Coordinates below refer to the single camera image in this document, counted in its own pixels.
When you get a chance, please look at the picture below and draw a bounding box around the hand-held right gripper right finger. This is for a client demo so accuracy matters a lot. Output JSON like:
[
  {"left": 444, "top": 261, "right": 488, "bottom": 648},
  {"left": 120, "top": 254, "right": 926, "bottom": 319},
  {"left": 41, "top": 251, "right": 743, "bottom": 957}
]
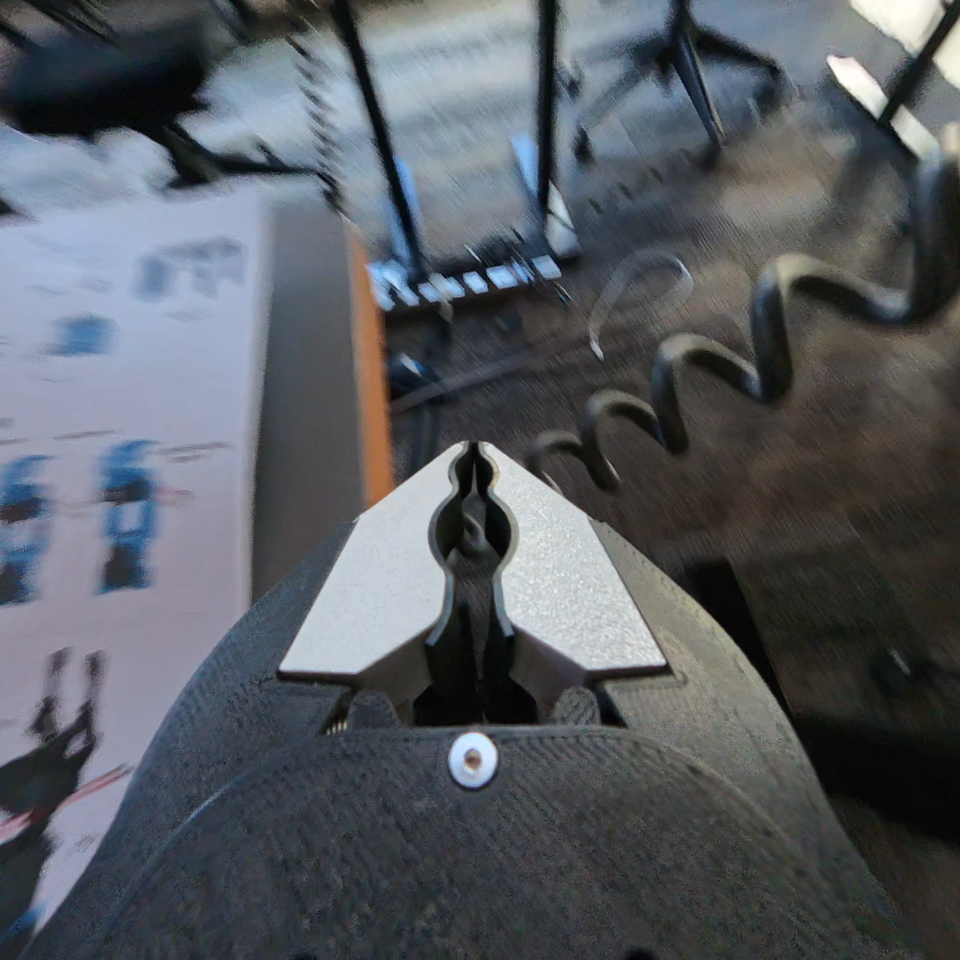
[{"left": 477, "top": 441, "right": 670, "bottom": 723}]

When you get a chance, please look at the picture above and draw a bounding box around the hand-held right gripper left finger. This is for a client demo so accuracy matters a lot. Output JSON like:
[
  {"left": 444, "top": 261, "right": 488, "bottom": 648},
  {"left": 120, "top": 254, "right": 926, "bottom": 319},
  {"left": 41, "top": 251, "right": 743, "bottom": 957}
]
[{"left": 279, "top": 441, "right": 483, "bottom": 726}]

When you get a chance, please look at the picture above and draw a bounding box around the illustrated assembly instruction manual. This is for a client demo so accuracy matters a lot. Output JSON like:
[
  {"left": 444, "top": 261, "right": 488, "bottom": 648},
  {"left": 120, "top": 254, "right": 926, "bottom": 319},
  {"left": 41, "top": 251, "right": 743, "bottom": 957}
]
[{"left": 0, "top": 183, "right": 273, "bottom": 927}]

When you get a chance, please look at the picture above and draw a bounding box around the clear plastic loop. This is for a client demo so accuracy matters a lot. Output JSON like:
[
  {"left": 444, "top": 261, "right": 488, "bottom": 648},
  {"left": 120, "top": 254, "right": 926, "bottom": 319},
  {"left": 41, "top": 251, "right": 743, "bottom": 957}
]
[{"left": 587, "top": 249, "right": 696, "bottom": 363}]

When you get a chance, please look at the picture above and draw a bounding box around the black chair base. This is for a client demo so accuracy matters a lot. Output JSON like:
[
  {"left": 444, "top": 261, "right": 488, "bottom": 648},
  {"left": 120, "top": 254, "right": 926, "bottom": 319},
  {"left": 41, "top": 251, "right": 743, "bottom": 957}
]
[{"left": 573, "top": 0, "right": 792, "bottom": 162}]

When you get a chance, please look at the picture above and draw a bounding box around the black office chair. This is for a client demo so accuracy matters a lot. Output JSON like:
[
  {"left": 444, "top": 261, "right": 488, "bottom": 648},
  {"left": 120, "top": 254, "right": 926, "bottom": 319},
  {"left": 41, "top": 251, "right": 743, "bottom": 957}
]
[{"left": 0, "top": 11, "right": 342, "bottom": 200}]

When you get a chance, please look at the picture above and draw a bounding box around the black table leg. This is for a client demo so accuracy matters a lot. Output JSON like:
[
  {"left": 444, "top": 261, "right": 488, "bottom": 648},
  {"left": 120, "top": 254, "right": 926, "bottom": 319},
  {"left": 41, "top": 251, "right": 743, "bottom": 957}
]
[{"left": 825, "top": 0, "right": 960, "bottom": 162}]

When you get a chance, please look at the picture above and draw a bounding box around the black coiled cable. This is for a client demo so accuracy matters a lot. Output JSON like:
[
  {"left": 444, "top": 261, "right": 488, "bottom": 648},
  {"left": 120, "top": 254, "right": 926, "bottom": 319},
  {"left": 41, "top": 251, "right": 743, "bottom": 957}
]
[{"left": 525, "top": 135, "right": 960, "bottom": 496}]

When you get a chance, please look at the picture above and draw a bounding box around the black table frame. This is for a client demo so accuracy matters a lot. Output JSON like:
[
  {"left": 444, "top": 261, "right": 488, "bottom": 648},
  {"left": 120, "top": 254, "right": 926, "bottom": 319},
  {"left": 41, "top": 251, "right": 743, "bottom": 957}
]
[{"left": 330, "top": 0, "right": 582, "bottom": 312}]

